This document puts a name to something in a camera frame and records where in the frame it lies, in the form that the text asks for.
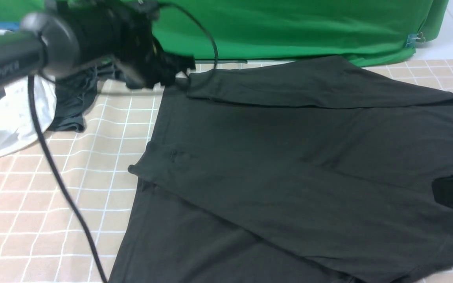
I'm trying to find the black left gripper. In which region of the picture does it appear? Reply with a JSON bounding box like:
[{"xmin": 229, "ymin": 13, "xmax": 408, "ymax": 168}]
[{"xmin": 111, "ymin": 0, "xmax": 195, "ymax": 88}]

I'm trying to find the dark gray long-sleeve top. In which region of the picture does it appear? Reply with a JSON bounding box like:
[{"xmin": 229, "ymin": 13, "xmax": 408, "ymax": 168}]
[{"xmin": 109, "ymin": 56, "xmax": 453, "ymax": 283}]

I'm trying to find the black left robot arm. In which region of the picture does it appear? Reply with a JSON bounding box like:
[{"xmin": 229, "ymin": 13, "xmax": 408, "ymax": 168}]
[{"xmin": 0, "ymin": 0, "xmax": 195, "ymax": 88}]

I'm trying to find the dark gray crumpled garment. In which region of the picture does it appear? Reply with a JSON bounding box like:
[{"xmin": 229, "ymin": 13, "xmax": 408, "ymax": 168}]
[{"xmin": 0, "ymin": 63, "xmax": 127, "ymax": 133}]

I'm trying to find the white crumpled garment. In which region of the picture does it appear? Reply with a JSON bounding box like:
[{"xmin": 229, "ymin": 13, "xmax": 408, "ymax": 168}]
[{"xmin": 0, "ymin": 31, "xmax": 57, "ymax": 157}]

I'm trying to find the metal binder clip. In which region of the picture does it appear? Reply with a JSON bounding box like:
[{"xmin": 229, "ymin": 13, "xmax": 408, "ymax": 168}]
[{"xmin": 405, "ymin": 32, "xmax": 426, "ymax": 48}]

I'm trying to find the green backdrop cloth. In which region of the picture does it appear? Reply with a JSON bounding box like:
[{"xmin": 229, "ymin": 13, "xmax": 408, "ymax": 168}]
[{"xmin": 0, "ymin": 0, "xmax": 449, "ymax": 68}]

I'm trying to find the beige grid tablecloth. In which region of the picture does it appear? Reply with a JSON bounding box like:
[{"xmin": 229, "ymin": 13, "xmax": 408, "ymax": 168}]
[{"xmin": 0, "ymin": 59, "xmax": 453, "ymax": 283}]

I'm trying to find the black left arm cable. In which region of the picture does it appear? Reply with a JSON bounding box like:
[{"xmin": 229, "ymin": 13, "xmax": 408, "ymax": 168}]
[{"xmin": 27, "ymin": 0, "xmax": 219, "ymax": 283}]

